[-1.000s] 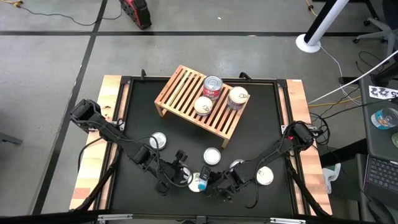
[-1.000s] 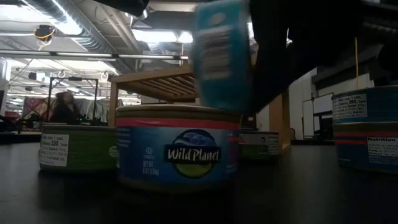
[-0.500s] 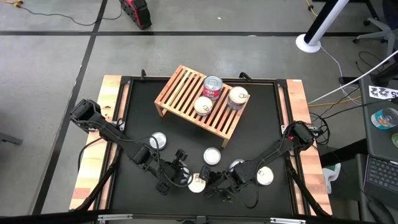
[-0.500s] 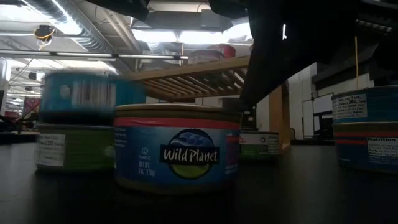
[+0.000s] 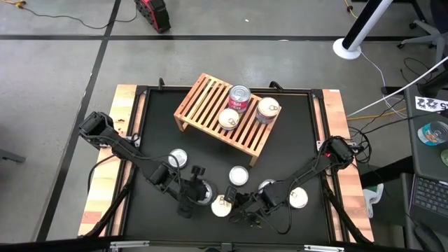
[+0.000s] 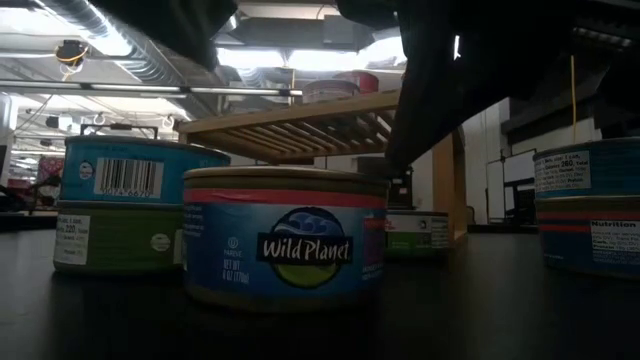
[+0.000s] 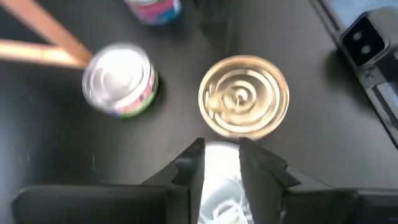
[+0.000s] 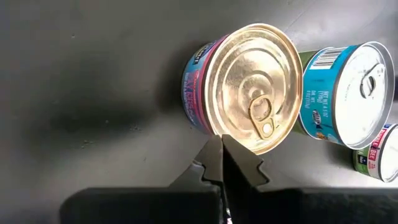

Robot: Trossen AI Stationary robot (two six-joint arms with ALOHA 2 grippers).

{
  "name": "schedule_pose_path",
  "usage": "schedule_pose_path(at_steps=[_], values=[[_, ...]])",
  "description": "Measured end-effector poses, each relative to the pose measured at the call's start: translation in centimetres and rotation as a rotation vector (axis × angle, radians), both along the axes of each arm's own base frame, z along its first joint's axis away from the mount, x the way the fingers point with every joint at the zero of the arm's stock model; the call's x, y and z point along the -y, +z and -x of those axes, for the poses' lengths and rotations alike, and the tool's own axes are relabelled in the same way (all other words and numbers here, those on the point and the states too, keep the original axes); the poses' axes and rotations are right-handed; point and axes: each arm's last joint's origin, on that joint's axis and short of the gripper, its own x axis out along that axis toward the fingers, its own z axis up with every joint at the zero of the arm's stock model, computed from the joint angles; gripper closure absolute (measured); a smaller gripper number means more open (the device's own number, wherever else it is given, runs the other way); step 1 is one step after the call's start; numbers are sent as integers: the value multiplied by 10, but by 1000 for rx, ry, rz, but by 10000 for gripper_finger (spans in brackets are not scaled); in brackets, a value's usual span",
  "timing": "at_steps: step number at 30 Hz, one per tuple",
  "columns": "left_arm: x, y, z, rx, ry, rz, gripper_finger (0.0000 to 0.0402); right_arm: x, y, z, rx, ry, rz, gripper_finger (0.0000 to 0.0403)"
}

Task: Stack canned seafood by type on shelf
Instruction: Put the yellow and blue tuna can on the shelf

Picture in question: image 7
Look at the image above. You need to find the cream-lidded can with gold tab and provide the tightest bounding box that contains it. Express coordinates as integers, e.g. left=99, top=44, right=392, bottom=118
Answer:
left=198, top=55, right=290, bottom=140

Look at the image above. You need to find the silver metal corner bracket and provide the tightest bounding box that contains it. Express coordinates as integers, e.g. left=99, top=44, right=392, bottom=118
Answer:
left=339, top=7, right=398, bottom=91

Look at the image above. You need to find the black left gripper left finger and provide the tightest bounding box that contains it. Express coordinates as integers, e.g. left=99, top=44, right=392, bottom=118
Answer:
left=12, top=137, right=206, bottom=224

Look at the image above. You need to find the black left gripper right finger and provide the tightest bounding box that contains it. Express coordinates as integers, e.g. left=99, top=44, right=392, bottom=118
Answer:
left=238, top=136, right=398, bottom=224

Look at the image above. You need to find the wooden slatted shelf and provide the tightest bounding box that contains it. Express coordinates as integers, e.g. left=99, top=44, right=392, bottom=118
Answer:
left=0, top=0, right=93, bottom=70

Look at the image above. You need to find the silver-lidded can with pink side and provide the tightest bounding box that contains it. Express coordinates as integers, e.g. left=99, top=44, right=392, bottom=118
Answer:
left=81, top=42, right=159, bottom=119

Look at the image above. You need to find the black table mat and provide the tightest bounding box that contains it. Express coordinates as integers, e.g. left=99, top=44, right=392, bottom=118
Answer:
left=0, top=0, right=398, bottom=224

